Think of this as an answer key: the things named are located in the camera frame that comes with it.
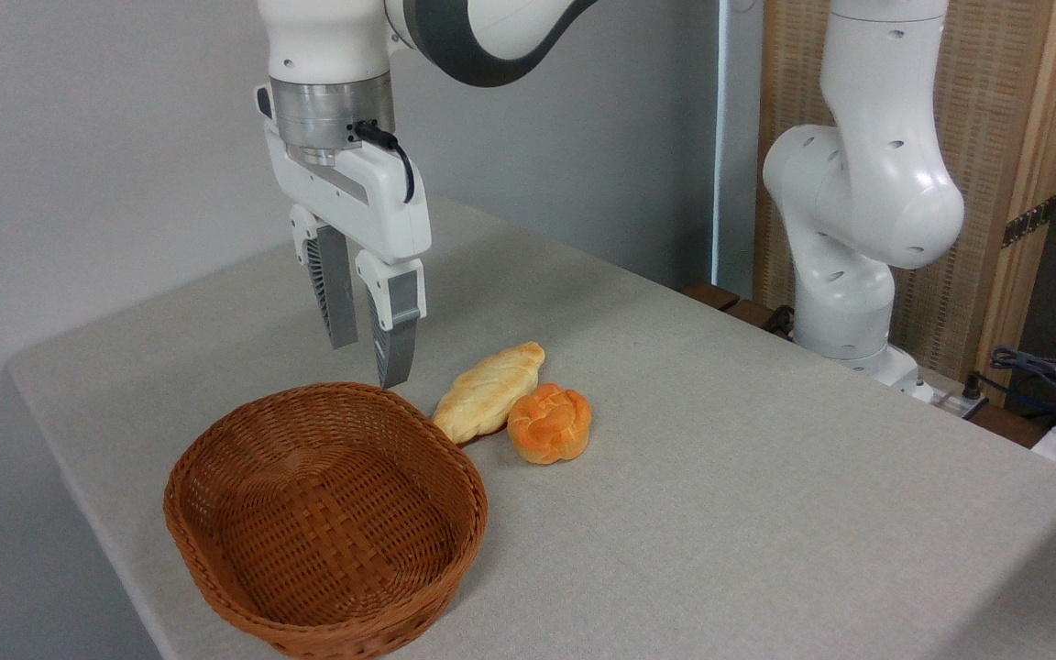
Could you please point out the round orange bread roll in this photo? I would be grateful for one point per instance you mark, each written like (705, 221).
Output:
(548, 426)

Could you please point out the brown wicker basket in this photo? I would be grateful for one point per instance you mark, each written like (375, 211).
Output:
(326, 513)

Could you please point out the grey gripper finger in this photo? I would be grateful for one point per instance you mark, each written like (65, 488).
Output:
(397, 312)
(335, 284)

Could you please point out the white vertical pole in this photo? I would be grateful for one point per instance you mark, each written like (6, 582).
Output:
(720, 137)

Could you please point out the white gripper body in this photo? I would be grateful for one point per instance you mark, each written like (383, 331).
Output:
(372, 206)

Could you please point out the wooden woven folding screen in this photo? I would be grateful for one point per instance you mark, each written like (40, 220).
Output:
(986, 92)

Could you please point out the dark metal screen hinge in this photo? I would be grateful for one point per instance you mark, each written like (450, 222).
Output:
(1029, 221)

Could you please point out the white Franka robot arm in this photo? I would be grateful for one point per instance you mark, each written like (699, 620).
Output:
(867, 183)

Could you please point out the long pale braided bread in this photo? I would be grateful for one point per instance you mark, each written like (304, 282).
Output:
(487, 394)

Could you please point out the black base connector plug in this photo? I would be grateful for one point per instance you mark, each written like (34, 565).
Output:
(973, 387)

